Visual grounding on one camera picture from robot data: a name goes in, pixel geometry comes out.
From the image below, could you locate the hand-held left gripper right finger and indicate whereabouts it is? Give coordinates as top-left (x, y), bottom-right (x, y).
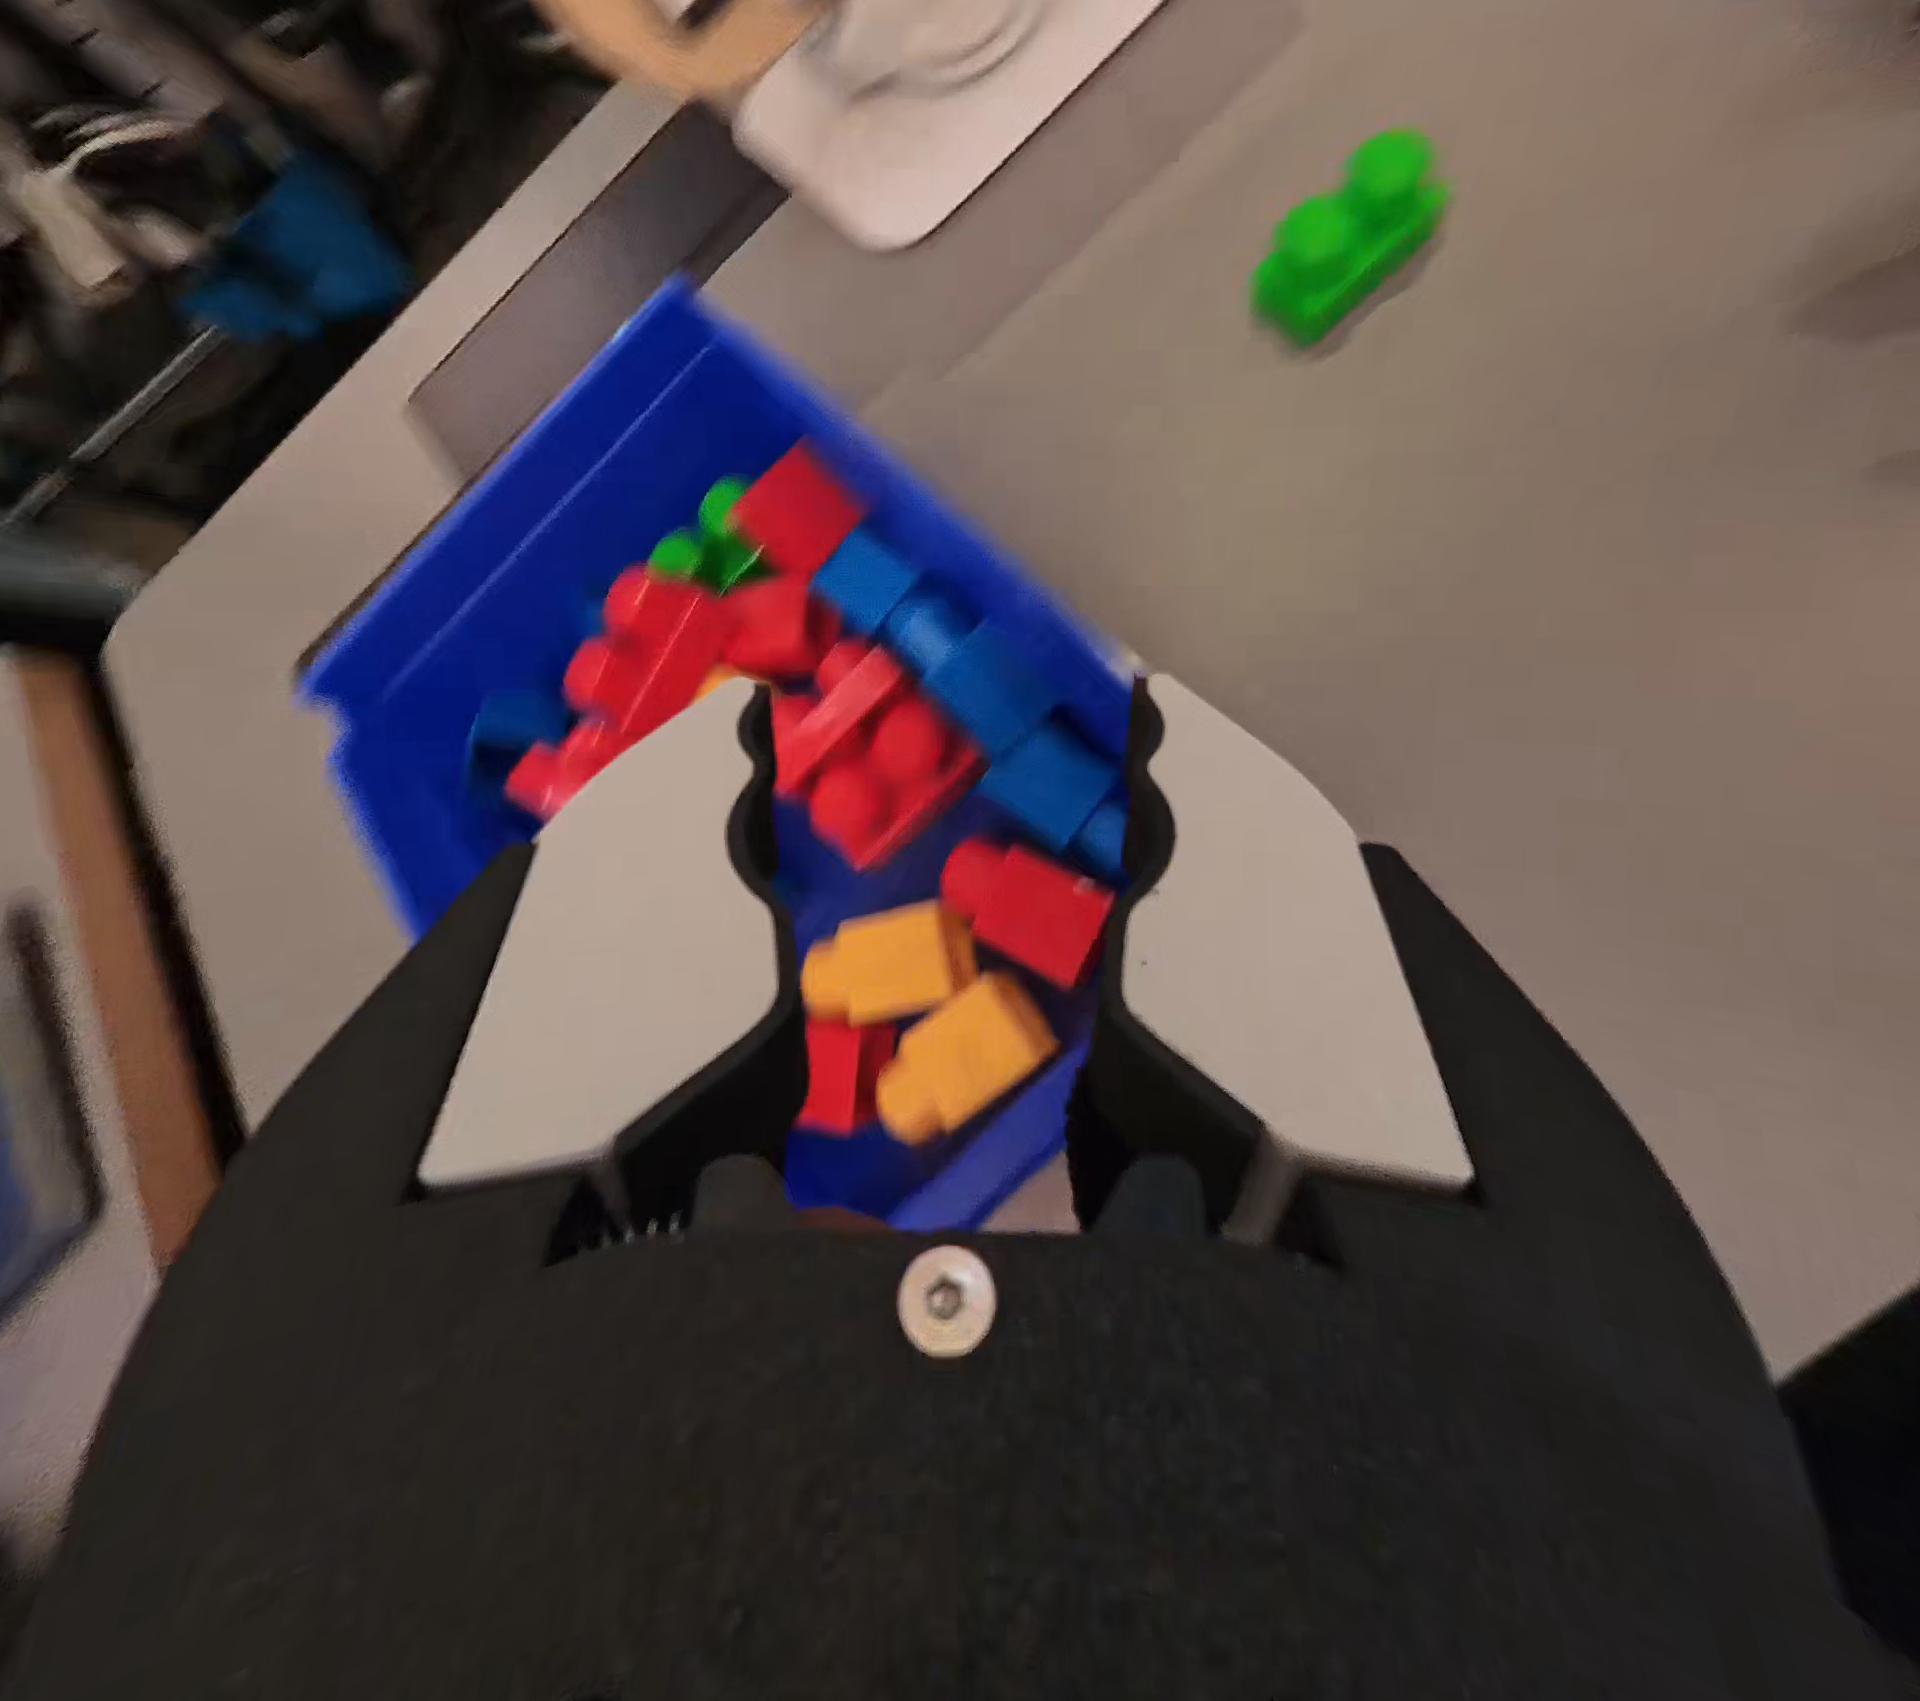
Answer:
top-left (1064, 676), bottom-right (1480, 1244)

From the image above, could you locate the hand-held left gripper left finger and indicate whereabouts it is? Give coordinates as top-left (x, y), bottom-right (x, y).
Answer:
top-left (414, 679), bottom-right (808, 1238)

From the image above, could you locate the blue divided plastic bin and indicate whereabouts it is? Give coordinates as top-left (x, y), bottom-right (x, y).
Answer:
top-left (292, 277), bottom-right (1142, 1235)

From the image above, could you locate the green two-stud toy block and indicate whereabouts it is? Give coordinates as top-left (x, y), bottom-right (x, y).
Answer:
top-left (1253, 129), bottom-right (1454, 351)

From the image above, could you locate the grey desk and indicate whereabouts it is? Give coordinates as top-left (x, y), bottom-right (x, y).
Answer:
top-left (96, 0), bottom-right (1920, 1372)

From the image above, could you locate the wood-edged grey table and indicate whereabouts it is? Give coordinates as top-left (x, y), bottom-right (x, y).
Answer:
top-left (0, 642), bottom-right (242, 1552)

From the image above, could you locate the blue object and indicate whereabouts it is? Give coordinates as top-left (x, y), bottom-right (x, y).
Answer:
top-left (181, 157), bottom-right (414, 344)

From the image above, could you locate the white folding book stand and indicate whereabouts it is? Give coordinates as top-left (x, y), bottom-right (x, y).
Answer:
top-left (732, 0), bottom-right (1249, 254)

